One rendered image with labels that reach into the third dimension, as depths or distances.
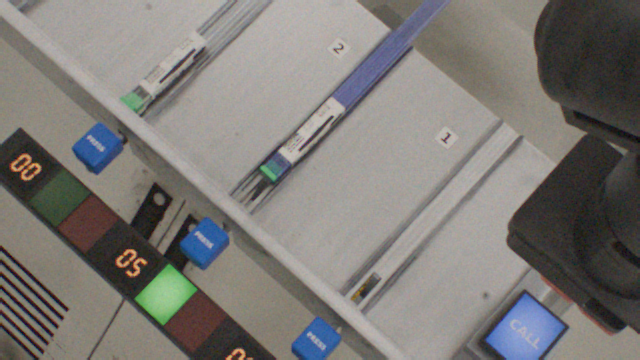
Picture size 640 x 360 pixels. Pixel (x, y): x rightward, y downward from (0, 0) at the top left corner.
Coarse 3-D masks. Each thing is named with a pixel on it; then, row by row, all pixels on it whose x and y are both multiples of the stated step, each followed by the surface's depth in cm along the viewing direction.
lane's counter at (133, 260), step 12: (132, 240) 87; (120, 252) 87; (132, 252) 87; (144, 252) 87; (108, 264) 86; (120, 264) 86; (132, 264) 86; (144, 264) 86; (156, 264) 87; (120, 276) 86; (132, 276) 86; (144, 276) 86; (132, 288) 86
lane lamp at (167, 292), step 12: (168, 264) 86; (156, 276) 86; (168, 276) 86; (180, 276) 86; (156, 288) 86; (168, 288) 86; (180, 288) 86; (192, 288) 86; (144, 300) 86; (156, 300) 86; (168, 300) 86; (180, 300) 86; (156, 312) 85; (168, 312) 85
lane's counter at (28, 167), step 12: (24, 144) 89; (12, 156) 89; (24, 156) 89; (36, 156) 89; (0, 168) 88; (12, 168) 88; (24, 168) 88; (36, 168) 89; (48, 168) 89; (12, 180) 88; (24, 180) 88; (36, 180) 88; (24, 192) 88
